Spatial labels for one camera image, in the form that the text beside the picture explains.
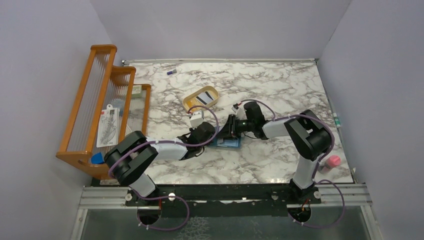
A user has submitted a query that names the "orange wooden rack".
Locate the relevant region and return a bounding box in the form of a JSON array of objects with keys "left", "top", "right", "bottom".
[{"left": 56, "top": 44, "right": 152, "bottom": 180}]

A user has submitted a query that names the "small purple marker cap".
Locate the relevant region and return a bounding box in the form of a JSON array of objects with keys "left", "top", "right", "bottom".
[{"left": 166, "top": 69, "right": 177, "bottom": 76}]

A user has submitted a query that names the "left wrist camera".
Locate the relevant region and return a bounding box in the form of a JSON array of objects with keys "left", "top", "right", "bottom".
[{"left": 189, "top": 110, "right": 204, "bottom": 129}]

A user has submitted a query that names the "grey white card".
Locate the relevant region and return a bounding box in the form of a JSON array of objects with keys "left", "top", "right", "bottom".
[{"left": 195, "top": 91, "right": 215, "bottom": 105}]

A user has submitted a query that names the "green white box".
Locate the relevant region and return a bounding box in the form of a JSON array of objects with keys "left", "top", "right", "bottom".
[{"left": 131, "top": 84, "right": 144, "bottom": 98}]

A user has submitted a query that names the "blue object in rack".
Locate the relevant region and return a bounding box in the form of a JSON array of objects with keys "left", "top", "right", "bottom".
[{"left": 90, "top": 152, "right": 105, "bottom": 165}]

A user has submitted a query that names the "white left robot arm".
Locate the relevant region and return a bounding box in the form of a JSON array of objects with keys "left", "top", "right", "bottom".
[{"left": 103, "top": 122, "right": 216, "bottom": 206}]

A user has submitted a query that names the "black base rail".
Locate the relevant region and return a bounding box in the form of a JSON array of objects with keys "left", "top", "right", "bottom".
[{"left": 125, "top": 183, "right": 322, "bottom": 218}]

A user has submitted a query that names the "pink bottle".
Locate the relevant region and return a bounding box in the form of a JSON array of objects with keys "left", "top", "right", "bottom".
[{"left": 318, "top": 155, "right": 342, "bottom": 175}]

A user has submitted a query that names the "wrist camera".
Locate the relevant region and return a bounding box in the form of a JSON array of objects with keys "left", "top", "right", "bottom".
[
  {"left": 232, "top": 103, "right": 247, "bottom": 120},
  {"left": 189, "top": 110, "right": 204, "bottom": 129}
]

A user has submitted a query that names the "yellow oval tray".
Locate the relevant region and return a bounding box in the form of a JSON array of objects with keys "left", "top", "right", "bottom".
[{"left": 182, "top": 85, "right": 220, "bottom": 111}]

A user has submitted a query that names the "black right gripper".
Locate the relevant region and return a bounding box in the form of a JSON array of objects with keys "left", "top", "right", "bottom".
[{"left": 215, "top": 114, "right": 254, "bottom": 141}]

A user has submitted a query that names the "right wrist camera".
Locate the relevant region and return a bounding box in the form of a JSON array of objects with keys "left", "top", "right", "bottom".
[{"left": 232, "top": 103, "right": 247, "bottom": 120}]

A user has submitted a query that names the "green white marker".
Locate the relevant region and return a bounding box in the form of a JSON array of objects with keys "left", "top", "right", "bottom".
[{"left": 332, "top": 112, "right": 341, "bottom": 128}]

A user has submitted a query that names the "teal card holder wallet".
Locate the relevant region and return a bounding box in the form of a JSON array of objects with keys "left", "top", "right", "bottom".
[{"left": 208, "top": 137, "right": 242, "bottom": 149}]

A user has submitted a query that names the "white packaged item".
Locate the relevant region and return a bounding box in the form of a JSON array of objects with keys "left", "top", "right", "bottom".
[{"left": 96, "top": 104, "right": 120, "bottom": 148}]

